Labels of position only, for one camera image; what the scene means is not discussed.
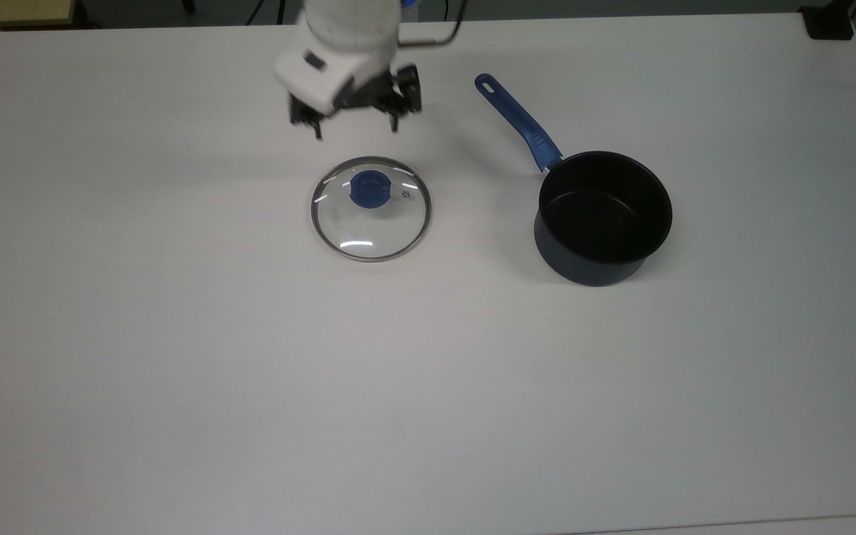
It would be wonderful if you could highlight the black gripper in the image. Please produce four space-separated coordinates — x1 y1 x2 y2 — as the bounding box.
288 64 424 141

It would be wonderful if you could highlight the glass lid with blue knob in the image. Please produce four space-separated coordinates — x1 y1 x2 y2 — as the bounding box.
311 155 432 262

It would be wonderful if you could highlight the wooden furniture board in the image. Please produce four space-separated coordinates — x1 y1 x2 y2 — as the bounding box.
0 0 77 32

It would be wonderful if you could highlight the white adjoining table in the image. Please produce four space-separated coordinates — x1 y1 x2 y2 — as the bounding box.
569 512 856 535

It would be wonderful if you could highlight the dark robot arm cable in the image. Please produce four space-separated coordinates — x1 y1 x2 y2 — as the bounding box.
397 0 470 50

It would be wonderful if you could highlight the dark saucepan with blue handle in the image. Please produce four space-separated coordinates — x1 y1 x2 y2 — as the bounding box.
474 73 674 288

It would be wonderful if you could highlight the black mount base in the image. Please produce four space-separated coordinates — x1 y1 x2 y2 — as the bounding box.
799 3 856 42

